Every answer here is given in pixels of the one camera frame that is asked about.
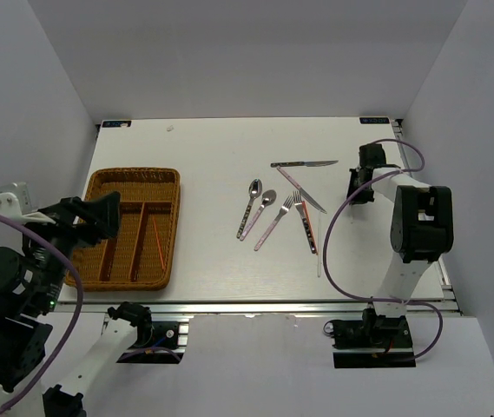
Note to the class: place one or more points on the pink handled spoon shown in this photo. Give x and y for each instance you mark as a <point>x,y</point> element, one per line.
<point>268,198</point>

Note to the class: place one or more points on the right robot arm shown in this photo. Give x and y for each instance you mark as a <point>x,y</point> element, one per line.
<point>421,227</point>

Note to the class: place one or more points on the pink handled fork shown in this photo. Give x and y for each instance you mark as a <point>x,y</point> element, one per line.
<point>284,209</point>

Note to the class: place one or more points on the brown wicker cutlery tray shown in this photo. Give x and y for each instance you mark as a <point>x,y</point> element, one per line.
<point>140,257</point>

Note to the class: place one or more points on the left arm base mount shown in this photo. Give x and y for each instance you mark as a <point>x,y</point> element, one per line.
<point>160,339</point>

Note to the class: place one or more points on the orange chopstick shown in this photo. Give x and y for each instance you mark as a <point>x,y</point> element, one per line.
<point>313,244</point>
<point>158,244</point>

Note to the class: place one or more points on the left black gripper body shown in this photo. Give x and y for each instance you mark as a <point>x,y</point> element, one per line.
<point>68,233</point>

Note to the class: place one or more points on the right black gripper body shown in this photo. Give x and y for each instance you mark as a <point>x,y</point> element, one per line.
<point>352,182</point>

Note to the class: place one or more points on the orange chopstick under fork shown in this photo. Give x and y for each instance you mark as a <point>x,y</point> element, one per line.
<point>313,244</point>

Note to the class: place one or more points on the dark handled table knife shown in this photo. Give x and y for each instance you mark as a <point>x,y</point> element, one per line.
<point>309,164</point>

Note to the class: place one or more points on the right blue table label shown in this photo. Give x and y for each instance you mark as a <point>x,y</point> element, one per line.
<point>374,120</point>

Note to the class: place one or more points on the dark handled spoon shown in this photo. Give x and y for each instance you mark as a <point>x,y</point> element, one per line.
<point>255,191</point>

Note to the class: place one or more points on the dark handled fork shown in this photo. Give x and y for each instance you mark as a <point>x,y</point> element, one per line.
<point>297,202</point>

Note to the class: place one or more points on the pink handled table knife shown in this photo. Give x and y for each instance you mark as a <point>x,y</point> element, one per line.
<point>307,196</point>

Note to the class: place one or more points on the left blue table label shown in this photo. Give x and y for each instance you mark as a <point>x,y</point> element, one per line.
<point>116,124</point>

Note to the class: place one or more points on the blue table label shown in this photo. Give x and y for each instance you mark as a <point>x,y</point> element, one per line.
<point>374,120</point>
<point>116,124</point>

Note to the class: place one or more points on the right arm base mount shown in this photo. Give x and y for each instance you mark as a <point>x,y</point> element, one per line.
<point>361,345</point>

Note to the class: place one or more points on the aluminium table rail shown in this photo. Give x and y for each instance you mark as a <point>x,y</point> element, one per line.
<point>435,286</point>

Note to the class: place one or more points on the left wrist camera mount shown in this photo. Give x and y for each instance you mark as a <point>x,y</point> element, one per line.
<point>16,205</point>

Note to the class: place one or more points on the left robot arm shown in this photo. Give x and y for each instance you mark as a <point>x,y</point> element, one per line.
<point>30,284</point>

